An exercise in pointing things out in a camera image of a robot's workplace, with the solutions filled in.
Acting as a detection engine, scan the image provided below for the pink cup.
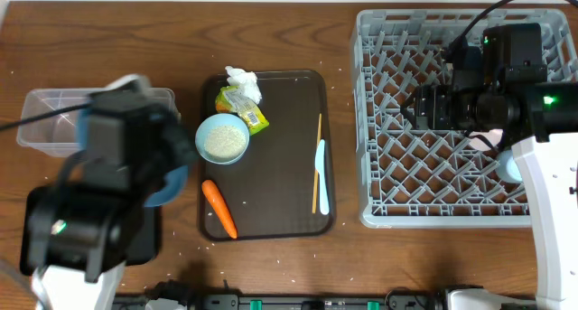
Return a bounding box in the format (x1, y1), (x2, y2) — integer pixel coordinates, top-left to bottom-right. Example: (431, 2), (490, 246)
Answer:
(465, 129), (503, 152)

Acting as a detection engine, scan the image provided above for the dark blue plate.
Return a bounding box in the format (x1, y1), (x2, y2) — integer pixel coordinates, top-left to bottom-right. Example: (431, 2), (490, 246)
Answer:
(76, 109), (189, 208)

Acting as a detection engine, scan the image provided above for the light blue cup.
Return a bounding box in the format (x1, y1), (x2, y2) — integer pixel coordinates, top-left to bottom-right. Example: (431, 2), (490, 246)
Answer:
(495, 149), (523, 183)

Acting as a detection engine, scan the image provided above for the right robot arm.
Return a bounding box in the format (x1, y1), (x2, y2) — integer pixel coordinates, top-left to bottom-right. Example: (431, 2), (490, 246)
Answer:
(400, 23), (577, 309)

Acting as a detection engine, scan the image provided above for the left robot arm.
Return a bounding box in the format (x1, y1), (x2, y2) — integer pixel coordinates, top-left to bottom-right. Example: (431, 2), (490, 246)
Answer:
(16, 74), (197, 309)

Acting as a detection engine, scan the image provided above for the black waste tray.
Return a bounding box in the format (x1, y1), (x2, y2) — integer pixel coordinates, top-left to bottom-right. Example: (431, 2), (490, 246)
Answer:
(19, 185), (163, 277)

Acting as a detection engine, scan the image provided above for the grey plastic dishwasher rack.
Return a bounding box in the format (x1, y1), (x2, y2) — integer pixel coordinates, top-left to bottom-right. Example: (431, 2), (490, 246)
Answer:
(351, 8), (577, 229)

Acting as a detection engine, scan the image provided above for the clear plastic bin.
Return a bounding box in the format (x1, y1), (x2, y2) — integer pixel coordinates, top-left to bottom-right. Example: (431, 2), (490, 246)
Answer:
(16, 89), (179, 157)

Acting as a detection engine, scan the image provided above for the light blue rice bowl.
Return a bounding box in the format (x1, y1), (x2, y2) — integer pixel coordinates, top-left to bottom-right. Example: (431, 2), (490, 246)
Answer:
(195, 114), (250, 164)

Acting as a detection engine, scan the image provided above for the orange carrot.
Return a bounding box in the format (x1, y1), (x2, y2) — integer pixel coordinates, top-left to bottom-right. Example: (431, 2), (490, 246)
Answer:
(201, 180), (238, 240)

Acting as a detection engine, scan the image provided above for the green snack wrapper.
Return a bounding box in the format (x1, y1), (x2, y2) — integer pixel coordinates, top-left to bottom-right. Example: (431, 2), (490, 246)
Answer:
(215, 86), (269, 135)

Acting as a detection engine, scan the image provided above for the crumpled white tissue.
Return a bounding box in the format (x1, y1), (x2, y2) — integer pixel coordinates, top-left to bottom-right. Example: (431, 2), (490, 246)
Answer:
(225, 66), (262, 105)

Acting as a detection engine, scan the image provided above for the dark brown serving tray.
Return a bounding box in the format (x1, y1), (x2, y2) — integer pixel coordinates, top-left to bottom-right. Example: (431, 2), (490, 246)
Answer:
(198, 70), (337, 240)

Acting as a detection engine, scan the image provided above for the wooden chopstick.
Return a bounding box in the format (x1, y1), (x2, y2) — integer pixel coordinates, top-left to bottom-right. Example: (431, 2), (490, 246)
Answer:
(311, 113), (323, 215)

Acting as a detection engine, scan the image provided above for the light blue plastic knife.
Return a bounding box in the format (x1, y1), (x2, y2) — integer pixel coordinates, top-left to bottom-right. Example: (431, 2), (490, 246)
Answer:
(314, 139), (330, 215)

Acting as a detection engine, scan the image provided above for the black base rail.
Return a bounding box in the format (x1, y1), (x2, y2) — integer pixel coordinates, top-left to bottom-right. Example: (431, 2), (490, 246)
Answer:
(112, 280), (537, 310)

